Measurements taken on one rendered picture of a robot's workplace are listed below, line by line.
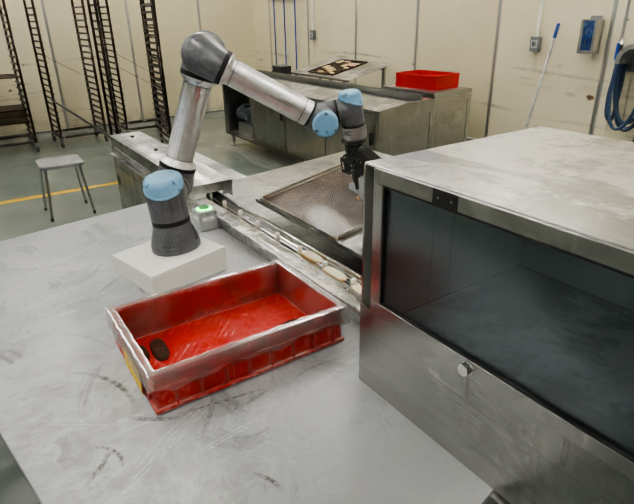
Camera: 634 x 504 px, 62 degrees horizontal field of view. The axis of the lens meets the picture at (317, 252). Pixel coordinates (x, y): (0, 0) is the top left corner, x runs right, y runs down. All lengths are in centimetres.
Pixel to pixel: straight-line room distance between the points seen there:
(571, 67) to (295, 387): 452
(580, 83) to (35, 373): 475
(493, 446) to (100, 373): 84
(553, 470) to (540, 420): 8
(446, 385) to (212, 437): 45
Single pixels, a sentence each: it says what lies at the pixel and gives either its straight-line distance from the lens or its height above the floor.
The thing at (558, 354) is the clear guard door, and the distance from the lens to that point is 80.
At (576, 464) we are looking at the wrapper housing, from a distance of 87.
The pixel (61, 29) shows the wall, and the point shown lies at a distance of 868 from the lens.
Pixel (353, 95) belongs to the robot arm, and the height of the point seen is 132.
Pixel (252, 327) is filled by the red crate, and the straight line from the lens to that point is 138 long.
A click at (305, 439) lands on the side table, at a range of 106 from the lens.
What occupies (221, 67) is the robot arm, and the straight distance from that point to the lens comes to 154.
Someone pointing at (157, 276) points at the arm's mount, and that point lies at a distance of 157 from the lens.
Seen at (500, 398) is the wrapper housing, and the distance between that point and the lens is 90.
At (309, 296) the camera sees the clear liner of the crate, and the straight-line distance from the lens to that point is 136.
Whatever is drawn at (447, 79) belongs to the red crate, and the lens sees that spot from 532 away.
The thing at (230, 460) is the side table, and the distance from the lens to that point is 104.
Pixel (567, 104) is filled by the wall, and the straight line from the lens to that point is 535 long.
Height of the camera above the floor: 155
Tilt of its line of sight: 24 degrees down
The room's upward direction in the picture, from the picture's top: 1 degrees counter-clockwise
